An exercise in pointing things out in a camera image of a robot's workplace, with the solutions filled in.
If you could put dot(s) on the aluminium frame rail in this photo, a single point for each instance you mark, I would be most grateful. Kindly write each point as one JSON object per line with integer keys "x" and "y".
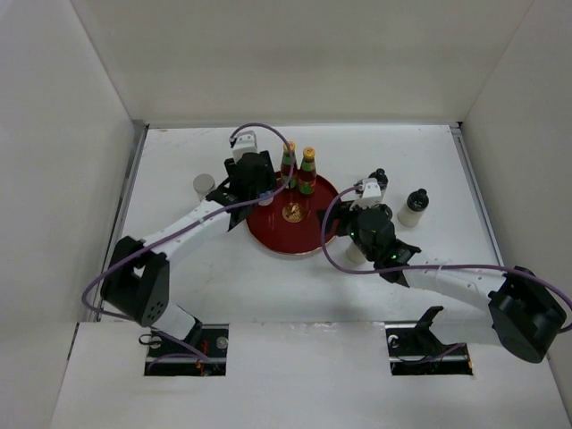
{"x": 457, "y": 135}
{"x": 136, "y": 148}

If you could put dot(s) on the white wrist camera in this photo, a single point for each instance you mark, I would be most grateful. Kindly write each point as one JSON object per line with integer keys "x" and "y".
{"x": 242, "y": 143}
{"x": 369, "y": 194}

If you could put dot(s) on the left aluminium frame rail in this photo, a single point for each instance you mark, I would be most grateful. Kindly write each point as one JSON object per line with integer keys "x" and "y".
{"x": 136, "y": 148}

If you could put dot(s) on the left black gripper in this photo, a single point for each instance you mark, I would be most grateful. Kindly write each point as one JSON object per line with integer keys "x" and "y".
{"x": 268, "y": 183}

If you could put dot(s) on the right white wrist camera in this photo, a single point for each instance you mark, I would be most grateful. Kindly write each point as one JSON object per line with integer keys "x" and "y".
{"x": 369, "y": 194}

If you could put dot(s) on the round red tray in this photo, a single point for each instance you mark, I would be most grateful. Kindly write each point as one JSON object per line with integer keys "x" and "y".
{"x": 290, "y": 224}

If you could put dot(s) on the clear grinder jar black top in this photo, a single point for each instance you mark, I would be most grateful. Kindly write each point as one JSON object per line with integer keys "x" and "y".
{"x": 386, "y": 211}

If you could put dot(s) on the back brown spice jar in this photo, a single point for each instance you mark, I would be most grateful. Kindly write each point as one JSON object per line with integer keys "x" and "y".
{"x": 382, "y": 179}

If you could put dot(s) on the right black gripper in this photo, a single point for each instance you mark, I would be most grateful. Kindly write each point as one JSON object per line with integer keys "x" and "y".
{"x": 340, "y": 210}

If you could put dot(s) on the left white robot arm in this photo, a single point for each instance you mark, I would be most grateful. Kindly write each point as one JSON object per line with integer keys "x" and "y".
{"x": 139, "y": 286}

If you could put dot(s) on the right aluminium frame rail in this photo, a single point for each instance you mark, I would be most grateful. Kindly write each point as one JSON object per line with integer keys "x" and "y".
{"x": 457, "y": 135}

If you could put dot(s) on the white bottle black cap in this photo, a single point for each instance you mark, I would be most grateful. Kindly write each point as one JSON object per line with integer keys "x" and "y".
{"x": 414, "y": 208}

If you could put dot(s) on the grinder jar chrome top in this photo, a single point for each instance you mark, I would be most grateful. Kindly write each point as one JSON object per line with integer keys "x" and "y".
{"x": 355, "y": 255}

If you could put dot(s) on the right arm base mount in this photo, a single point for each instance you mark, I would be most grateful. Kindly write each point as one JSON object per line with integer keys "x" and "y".
{"x": 415, "y": 351}

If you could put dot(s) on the green-label sauce bottle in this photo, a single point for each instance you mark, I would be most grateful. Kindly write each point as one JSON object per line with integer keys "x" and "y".
{"x": 289, "y": 166}
{"x": 307, "y": 172}

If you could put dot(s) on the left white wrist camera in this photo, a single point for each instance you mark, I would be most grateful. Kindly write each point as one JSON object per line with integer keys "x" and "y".
{"x": 242, "y": 143}

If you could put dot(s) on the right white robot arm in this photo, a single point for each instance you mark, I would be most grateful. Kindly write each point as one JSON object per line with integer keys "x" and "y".
{"x": 524, "y": 312}

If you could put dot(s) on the silver-lid salt jar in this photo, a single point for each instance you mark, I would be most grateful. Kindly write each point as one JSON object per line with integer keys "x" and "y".
{"x": 266, "y": 199}
{"x": 203, "y": 184}

